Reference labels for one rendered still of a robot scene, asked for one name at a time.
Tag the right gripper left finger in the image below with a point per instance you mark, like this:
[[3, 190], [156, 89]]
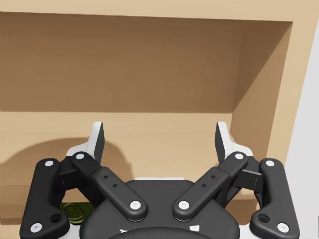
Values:
[[45, 194]]

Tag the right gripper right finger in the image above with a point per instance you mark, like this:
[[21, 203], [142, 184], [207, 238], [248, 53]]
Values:
[[274, 194]]

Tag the green and blue rectangular can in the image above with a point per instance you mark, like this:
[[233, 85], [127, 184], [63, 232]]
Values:
[[74, 211]]

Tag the pale wooden shelf unit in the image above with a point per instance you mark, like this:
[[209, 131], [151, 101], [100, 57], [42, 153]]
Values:
[[149, 74]]

